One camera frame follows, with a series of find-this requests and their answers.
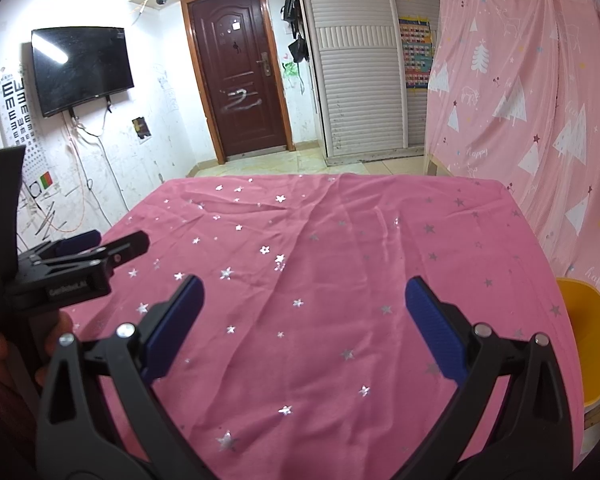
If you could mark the dark brown door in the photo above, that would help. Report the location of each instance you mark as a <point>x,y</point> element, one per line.
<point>240,60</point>

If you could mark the open wall box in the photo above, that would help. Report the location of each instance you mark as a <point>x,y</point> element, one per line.
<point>141,128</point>

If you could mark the black wall television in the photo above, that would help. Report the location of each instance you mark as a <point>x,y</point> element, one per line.
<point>80,70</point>

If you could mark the colourful chart poster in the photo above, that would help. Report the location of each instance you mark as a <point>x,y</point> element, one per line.
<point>417,55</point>

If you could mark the yellow chair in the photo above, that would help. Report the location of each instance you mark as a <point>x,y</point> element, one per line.
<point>585,340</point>

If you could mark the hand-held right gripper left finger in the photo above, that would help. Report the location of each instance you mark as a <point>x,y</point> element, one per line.
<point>175,330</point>

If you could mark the white louvered wardrobe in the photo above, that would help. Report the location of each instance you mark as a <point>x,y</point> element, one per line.
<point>360,85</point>

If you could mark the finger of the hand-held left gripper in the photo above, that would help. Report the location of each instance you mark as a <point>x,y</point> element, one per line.
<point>130,245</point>
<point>80,241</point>

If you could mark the pink starred tablecloth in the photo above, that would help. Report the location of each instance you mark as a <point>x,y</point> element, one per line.
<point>330,270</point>

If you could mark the pink tree print curtain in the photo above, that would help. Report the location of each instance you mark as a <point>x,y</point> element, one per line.
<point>520,110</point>

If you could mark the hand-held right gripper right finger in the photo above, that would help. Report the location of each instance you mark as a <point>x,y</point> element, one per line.
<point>435,330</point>

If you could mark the red green wall sticker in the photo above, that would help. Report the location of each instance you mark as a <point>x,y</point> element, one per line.
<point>46,182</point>

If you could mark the small black handbag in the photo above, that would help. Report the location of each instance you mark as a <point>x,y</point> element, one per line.
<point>298,49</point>

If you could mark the eye chart poster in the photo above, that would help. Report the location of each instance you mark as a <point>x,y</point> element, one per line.
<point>17,110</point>

